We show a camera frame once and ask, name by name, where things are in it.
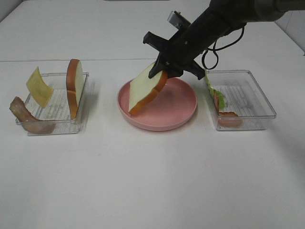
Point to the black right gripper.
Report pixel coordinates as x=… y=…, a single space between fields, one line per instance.
x=175 y=55

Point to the bread slice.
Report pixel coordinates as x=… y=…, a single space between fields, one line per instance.
x=144 y=90
x=74 y=85

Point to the green lettuce leaf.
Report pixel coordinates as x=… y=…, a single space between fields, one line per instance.
x=217 y=95

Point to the bacon strip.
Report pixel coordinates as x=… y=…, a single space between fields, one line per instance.
x=228 y=119
x=26 y=117

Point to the yellow cheese slice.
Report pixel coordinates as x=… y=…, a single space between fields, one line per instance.
x=38 y=89

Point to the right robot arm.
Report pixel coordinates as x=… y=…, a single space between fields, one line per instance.
x=222 y=17

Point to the pink round plate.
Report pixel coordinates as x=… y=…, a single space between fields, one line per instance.
x=173 y=107

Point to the right clear plastic tray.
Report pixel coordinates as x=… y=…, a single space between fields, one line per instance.
x=242 y=95

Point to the clear plastic tray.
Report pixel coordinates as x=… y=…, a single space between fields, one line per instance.
x=242 y=95
x=55 y=118

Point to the left clear plastic tray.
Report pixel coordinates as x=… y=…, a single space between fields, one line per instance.
x=55 y=118

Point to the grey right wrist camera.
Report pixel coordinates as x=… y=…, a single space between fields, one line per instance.
x=177 y=20

